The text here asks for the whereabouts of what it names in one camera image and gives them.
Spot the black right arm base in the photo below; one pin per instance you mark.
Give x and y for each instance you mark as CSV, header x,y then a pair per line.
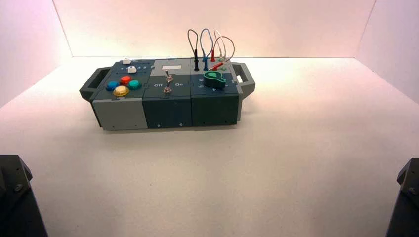
x,y
406,202

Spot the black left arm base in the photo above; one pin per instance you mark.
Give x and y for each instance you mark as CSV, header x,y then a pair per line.
x,y
16,202

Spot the green rotary knob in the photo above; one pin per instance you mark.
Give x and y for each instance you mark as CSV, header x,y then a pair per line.
x,y
214,81

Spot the grey and teal control box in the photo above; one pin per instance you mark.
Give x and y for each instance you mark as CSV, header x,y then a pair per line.
x,y
170,111

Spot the white display window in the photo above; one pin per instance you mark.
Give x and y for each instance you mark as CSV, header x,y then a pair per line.
x,y
171,67

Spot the teal push button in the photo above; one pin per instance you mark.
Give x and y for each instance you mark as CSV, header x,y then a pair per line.
x,y
134,85

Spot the white slider knob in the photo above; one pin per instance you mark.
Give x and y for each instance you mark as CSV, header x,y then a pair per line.
x,y
126,61
131,69

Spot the red push button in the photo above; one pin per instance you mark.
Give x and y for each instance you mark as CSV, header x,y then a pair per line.
x,y
125,79

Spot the yellow push button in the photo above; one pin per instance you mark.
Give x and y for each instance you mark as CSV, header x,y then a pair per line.
x,y
121,91

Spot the blue push button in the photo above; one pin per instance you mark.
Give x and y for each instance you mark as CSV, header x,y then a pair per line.
x,y
112,85

